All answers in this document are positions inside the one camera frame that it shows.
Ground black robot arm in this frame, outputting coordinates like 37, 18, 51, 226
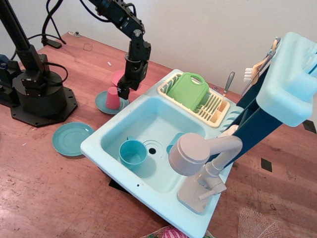
0, 0, 151, 100

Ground light blue upper shelf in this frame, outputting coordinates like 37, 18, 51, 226
256, 32, 317, 127

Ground teal cup lying down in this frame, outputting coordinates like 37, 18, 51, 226
166, 132, 184, 154

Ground teal cup with handle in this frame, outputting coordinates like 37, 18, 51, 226
119, 136, 148, 170

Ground cream dish rack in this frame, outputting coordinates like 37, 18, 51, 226
157, 72, 230, 128

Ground light blue toy sink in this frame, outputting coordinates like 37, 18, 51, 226
80, 84, 242, 238

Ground pink plastic cup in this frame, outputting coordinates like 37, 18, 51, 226
106, 86, 120, 110

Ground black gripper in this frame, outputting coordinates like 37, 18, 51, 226
117, 56, 148, 100

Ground white dish brush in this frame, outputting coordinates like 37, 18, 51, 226
240, 68, 253, 96

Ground blue clamp device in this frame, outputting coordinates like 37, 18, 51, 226
0, 55, 22, 107

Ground green cutting board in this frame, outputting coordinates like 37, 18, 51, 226
167, 72, 209, 111

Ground grey toy faucet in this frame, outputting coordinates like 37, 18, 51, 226
168, 133, 243, 214

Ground white mesh net bag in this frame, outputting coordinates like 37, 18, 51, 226
238, 207, 282, 238

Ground pink plastic plate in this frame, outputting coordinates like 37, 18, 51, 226
110, 70, 142, 91

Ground pink ball in net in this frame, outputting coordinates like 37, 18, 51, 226
158, 227, 187, 238

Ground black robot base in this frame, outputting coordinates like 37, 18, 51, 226
11, 70, 78, 127

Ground teal plate near sink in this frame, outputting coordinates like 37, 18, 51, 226
52, 122, 95, 157

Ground dark blue shelf posts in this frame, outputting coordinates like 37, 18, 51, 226
228, 69, 282, 165

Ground teal saucer under cup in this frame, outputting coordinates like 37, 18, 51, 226
95, 91, 129, 115

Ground black cables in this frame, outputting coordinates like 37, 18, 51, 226
7, 0, 69, 86

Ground grey handled utensil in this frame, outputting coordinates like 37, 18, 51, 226
222, 71, 235, 99

